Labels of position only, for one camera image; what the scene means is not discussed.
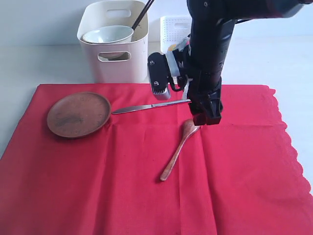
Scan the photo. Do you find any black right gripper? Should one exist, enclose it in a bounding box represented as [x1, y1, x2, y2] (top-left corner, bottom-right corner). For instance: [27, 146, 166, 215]
[180, 69, 223, 125]

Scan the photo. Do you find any stainless steel table knife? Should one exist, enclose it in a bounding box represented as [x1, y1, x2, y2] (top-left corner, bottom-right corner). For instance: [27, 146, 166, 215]
[112, 99, 191, 115]

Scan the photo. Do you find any yellow lemon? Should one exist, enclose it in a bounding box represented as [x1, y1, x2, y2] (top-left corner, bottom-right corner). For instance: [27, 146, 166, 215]
[168, 44, 177, 51]

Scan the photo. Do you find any dark wooden chopstick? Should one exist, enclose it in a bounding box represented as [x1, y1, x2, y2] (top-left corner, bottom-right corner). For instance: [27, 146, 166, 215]
[131, 0, 154, 30]
[133, 0, 156, 31]

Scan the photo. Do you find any pale green ceramic bowl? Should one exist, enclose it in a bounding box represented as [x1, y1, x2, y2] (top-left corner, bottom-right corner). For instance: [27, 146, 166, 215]
[82, 25, 134, 61]

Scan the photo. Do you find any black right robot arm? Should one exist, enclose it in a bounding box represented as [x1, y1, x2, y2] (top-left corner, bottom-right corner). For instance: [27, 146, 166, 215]
[183, 0, 312, 126]

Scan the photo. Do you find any brown wooden spoon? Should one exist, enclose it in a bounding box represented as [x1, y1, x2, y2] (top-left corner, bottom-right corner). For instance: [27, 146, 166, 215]
[160, 119, 200, 182]

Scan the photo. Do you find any red tablecloth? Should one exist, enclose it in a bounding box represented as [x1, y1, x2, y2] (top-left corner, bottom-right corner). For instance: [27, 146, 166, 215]
[0, 84, 313, 235]

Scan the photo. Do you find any white perforated plastic basket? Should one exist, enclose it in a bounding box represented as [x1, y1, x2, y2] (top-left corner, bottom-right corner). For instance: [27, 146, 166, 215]
[160, 16, 192, 53]

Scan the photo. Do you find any cream plastic tub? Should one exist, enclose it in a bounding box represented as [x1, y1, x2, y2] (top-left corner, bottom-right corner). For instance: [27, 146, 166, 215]
[77, 0, 149, 83]

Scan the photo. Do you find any brown wooden plate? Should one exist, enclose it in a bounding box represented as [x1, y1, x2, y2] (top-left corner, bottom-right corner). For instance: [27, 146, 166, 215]
[46, 92, 112, 139]

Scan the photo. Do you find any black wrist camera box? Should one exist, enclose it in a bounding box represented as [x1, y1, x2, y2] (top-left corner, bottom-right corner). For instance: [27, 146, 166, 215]
[147, 51, 180, 100]

